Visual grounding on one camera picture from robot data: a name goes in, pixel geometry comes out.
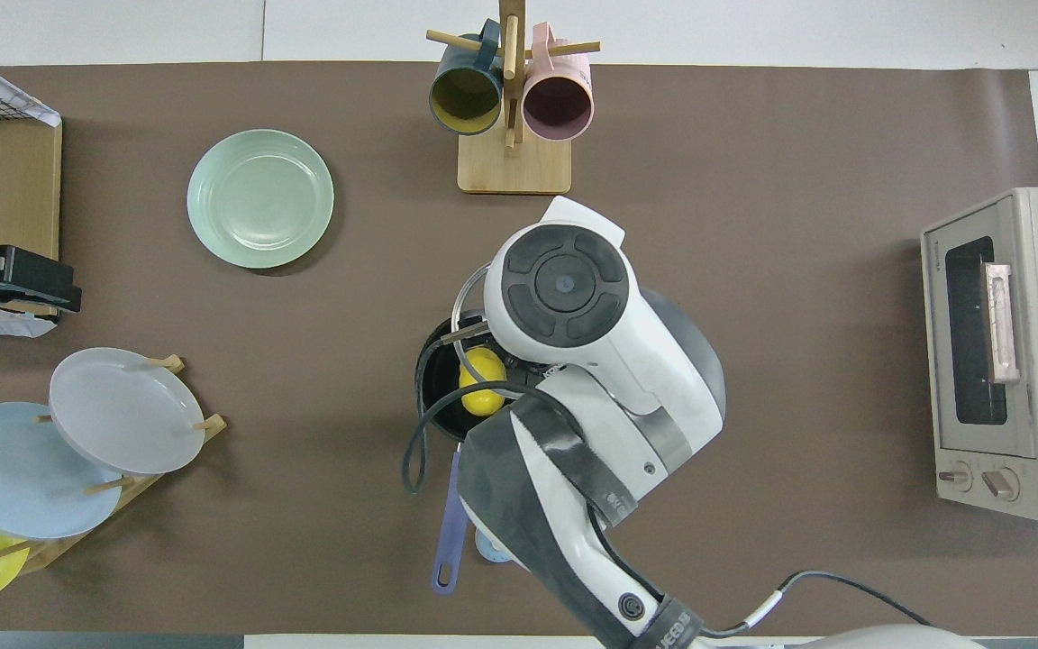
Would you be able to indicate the grey plate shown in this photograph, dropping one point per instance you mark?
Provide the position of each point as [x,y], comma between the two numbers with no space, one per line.
[122,410]

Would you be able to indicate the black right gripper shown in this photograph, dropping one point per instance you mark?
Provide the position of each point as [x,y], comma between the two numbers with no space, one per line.
[465,337]

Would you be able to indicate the dark teal mug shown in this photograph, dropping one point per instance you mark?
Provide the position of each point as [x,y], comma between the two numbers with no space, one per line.
[465,99]

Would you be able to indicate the wooden plate rack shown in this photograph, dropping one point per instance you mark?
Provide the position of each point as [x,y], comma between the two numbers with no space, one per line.
[55,550]

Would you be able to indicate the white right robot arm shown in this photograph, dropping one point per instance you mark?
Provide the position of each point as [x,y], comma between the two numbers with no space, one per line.
[609,361]

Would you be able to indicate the light blue plate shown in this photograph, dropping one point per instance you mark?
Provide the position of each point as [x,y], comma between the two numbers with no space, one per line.
[14,478]

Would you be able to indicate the light green plate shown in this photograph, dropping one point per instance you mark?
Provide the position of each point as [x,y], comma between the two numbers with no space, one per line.
[260,198]

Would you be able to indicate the wooden mug tree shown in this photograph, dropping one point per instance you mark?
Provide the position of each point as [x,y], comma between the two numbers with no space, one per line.
[514,167]

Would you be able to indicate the yellow lemon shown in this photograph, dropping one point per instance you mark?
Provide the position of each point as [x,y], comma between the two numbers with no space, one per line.
[481,365]

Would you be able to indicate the pink ribbed mug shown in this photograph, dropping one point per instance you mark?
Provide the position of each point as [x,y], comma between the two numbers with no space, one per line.
[558,104]

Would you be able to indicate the glass lid with blue knob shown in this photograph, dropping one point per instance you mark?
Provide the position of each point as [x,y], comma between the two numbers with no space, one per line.
[469,306]

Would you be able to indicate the brown table mat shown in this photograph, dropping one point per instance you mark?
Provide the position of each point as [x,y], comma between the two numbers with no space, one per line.
[303,361]

